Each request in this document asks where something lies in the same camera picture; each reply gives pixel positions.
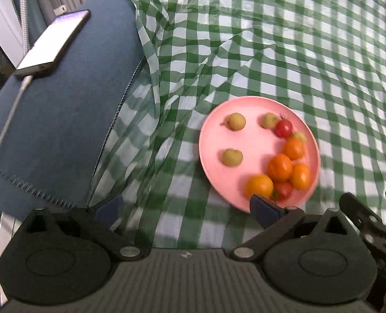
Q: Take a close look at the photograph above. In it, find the braided grey cable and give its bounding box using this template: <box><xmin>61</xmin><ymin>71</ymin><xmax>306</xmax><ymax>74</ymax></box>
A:
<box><xmin>18</xmin><ymin>0</ymin><xmax>29</xmax><ymax>57</ymax></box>

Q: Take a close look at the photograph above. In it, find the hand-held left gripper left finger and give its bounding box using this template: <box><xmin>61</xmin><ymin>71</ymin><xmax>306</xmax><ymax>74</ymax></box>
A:
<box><xmin>19</xmin><ymin>194</ymin><xmax>148</xmax><ymax>262</ymax></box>

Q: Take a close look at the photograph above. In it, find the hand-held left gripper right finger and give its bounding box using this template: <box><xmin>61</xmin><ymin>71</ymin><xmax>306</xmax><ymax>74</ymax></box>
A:
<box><xmin>229</xmin><ymin>194</ymin><xmax>360</xmax><ymax>262</ymax></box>

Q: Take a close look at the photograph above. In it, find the black smartphone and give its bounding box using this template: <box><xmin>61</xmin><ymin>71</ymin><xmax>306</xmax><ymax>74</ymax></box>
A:
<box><xmin>14</xmin><ymin>9</ymin><xmax>92</xmax><ymax>79</ymax></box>

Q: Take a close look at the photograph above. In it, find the red cherry tomato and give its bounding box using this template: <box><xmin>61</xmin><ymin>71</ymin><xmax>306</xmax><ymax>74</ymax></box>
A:
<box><xmin>274</xmin><ymin>116</ymin><xmax>293</xmax><ymax>138</ymax></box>
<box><xmin>273</xmin><ymin>182</ymin><xmax>294</xmax><ymax>201</ymax></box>

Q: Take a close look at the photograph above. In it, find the white charging cable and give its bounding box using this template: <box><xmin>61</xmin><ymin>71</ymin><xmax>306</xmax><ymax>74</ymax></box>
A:
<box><xmin>0</xmin><ymin>74</ymin><xmax>34</xmax><ymax>210</ymax></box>

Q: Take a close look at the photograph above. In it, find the blue sofa cushion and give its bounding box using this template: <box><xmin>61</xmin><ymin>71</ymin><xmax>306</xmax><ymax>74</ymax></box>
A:
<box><xmin>0</xmin><ymin>0</ymin><xmax>148</xmax><ymax>220</ymax></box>

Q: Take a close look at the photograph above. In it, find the pink plate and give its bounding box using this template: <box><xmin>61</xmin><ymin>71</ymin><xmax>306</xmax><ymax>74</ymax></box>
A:
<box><xmin>198</xmin><ymin>95</ymin><xmax>321</xmax><ymax>214</ymax></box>

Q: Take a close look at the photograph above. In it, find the tan longan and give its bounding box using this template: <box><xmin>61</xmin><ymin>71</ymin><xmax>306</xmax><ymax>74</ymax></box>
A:
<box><xmin>261</xmin><ymin>112</ymin><xmax>280</xmax><ymax>130</ymax></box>
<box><xmin>221</xmin><ymin>149</ymin><xmax>244</xmax><ymax>167</ymax></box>
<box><xmin>221</xmin><ymin>112</ymin><xmax>246</xmax><ymax>131</ymax></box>

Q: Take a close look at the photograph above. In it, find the small orange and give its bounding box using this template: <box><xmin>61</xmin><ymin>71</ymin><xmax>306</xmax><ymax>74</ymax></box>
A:
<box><xmin>267</xmin><ymin>153</ymin><xmax>293</xmax><ymax>183</ymax></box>
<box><xmin>289</xmin><ymin>163</ymin><xmax>311</xmax><ymax>190</ymax></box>
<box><xmin>245</xmin><ymin>174</ymin><xmax>274</xmax><ymax>201</ymax></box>
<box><xmin>283</xmin><ymin>137</ymin><xmax>306</xmax><ymax>161</ymax></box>

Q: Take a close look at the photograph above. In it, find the green white checkered tablecloth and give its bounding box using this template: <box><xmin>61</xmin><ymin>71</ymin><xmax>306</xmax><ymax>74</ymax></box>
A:
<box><xmin>88</xmin><ymin>0</ymin><xmax>386</xmax><ymax>249</ymax></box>

